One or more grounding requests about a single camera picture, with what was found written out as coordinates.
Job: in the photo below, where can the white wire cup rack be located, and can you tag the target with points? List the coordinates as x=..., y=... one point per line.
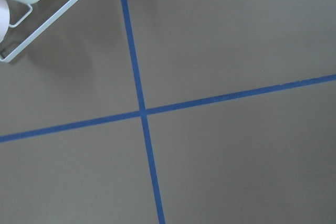
x=27, y=22

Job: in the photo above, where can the pale pink plastic cup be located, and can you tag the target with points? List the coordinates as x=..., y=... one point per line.
x=4, y=19

